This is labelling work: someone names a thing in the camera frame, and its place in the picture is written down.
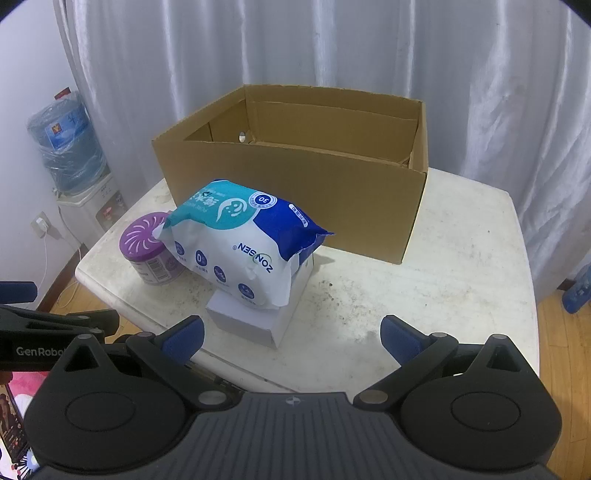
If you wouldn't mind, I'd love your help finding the purple air freshener can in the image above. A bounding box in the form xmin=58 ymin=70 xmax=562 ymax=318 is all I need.
xmin=119 ymin=210 xmax=190 ymax=288

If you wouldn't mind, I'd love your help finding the white cable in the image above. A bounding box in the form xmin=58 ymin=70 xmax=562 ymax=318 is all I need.
xmin=36 ymin=233 xmax=84 ymax=308

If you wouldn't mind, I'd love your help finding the white wall plug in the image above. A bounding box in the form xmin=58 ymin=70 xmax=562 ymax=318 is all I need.
xmin=31 ymin=212 xmax=54 ymax=238

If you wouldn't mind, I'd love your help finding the phone with colourful screen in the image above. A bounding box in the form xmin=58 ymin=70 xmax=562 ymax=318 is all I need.
xmin=0 ymin=383 xmax=31 ymax=464

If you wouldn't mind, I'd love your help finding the blue water bottle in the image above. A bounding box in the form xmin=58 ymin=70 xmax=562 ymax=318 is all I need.
xmin=26 ymin=90 xmax=109 ymax=197

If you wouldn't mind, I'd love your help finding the blue white wet wipes pack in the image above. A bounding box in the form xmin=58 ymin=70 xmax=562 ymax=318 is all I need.
xmin=158 ymin=179 xmax=335 ymax=309

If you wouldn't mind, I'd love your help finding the blue plastic object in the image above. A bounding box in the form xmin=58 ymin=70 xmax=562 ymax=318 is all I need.
xmin=562 ymin=265 xmax=591 ymax=315

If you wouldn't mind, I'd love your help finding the pink cloth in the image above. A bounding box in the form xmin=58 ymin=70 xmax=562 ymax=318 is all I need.
xmin=8 ymin=369 xmax=49 ymax=404

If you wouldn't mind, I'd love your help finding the white water dispenser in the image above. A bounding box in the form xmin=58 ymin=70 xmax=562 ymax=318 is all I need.
xmin=56 ymin=172 xmax=127 ymax=250

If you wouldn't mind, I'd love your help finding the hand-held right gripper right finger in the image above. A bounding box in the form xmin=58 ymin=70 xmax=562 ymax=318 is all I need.
xmin=353 ymin=315 xmax=528 ymax=411

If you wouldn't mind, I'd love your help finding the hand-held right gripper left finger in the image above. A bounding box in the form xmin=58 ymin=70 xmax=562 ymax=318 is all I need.
xmin=51 ymin=316 xmax=236 ymax=411

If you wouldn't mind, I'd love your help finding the brown cardboard box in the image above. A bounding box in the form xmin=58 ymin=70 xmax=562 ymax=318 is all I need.
xmin=151 ymin=84 xmax=430 ymax=265

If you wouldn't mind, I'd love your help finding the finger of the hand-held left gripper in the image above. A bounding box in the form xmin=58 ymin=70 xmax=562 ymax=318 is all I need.
xmin=0 ymin=305 xmax=121 ymax=343
xmin=0 ymin=281 xmax=38 ymax=306

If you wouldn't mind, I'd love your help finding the white curtain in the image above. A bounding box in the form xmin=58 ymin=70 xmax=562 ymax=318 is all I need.
xmin=51 ymin=0 xmax=591 ymax=305

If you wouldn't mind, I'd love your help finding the white cardboard box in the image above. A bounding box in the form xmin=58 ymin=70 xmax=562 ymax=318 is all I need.
xmin=205 ymin=251 xmax=319 ymax=350

